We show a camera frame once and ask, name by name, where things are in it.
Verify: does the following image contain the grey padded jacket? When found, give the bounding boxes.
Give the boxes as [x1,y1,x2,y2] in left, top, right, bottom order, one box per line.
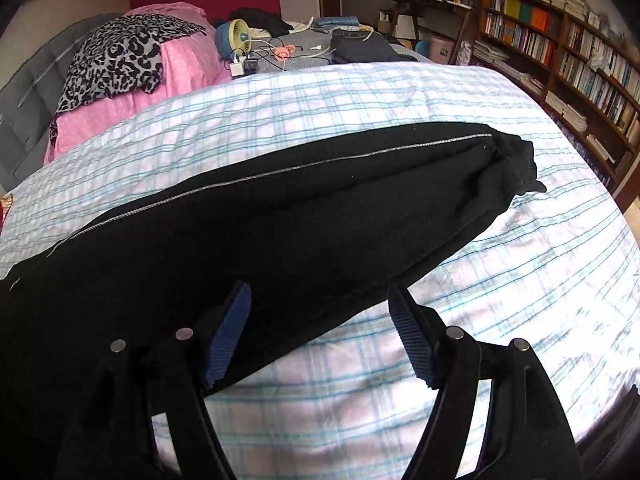
[0,13,117,191]

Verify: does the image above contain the black pants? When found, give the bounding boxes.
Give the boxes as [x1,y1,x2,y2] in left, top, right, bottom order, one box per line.
[1,122,542,479]

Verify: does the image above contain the pink polka dot pillow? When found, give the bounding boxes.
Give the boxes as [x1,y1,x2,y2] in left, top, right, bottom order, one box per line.
[44,2,231,164]

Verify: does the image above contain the white charger plug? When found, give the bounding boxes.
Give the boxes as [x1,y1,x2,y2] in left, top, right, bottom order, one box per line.
[229,58,245,79]

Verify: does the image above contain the black folded garment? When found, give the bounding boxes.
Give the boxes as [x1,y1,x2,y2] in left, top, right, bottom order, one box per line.
[330,29,416,64]

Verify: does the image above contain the plaid white blue bedsheet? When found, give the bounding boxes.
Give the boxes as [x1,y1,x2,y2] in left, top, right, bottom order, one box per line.
[1,63,639,479]

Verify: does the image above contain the dark wooden desk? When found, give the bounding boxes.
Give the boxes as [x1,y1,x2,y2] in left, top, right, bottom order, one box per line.
[390,0,475,41]

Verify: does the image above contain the wooden bookshelf with books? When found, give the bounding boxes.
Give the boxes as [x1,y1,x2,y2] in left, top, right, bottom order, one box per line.
[472,0,639,210]

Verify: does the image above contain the orange scissors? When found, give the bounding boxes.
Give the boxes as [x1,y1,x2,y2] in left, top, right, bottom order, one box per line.
[271,44,296,62]

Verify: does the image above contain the leopard print cloth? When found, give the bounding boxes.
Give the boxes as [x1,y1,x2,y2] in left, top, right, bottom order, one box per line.
[54,13,206,117]

